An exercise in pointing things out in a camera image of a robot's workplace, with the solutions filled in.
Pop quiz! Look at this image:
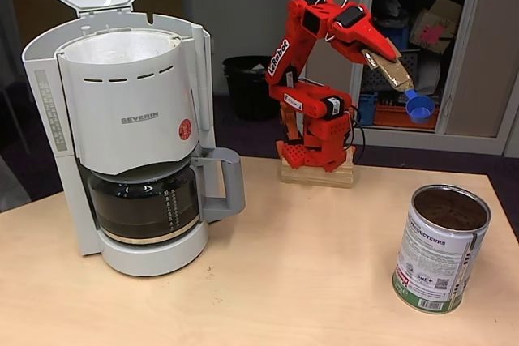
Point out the blue spoon cardboard handle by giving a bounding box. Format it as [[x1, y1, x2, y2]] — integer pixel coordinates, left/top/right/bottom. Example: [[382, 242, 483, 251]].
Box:
[[360, 48, 436, 125]]

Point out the brown coffee powder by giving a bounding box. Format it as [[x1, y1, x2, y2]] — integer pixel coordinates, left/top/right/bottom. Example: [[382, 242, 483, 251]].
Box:
[[414, 188, 487, 230]]

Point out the white green coffee can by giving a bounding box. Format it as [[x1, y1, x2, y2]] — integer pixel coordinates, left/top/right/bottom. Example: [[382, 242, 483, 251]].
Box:
[[391, 183, 491, 314]]

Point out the white drip coffee maker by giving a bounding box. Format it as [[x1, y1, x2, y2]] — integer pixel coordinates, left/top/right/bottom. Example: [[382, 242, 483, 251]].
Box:
[[15, 0, 214, 278]]

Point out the white paper coffee filter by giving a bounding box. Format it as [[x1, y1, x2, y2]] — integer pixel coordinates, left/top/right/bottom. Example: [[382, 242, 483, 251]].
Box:
[[64, 32, 182, 66]]

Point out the large blue plastic crate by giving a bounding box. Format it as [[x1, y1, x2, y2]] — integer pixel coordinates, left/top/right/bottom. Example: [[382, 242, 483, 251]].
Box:
[[375, 23, 410, 52]]

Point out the grey perforated crate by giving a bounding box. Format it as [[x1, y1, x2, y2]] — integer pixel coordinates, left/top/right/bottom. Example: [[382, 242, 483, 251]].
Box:
[[362, 49, 422, 92]]

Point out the dark plastic bag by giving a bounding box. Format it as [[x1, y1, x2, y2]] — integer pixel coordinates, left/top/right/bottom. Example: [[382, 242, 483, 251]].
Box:
[[371, 0, 410, 29]]

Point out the cardboard box pink sticker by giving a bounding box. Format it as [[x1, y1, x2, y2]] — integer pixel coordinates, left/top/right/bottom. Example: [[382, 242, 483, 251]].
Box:
[[408, 0, 464, 55]]

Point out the small blue plastic crate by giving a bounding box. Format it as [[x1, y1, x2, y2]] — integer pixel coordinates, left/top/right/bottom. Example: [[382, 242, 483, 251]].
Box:
[[358, 92, 379, 126]]

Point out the orange plastic crate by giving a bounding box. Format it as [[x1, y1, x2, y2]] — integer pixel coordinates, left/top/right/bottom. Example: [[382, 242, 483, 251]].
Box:
[[373, 102, 440, 129]]

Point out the black waste bin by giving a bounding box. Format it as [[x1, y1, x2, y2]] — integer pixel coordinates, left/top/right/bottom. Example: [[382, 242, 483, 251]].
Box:
[[222, 55, 281, 122]]

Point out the plywood base block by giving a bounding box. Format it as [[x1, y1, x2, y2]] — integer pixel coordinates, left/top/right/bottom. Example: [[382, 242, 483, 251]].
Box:
[[280, 147, 356, 190]]

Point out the black power cable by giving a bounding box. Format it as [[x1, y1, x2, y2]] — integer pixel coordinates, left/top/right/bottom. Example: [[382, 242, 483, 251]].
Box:
[[348, 105, 368, 164]]

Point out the glass carafe grey handle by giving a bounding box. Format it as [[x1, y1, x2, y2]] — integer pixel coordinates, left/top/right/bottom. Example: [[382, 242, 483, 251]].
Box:
[[87, 147, 247, 246]]

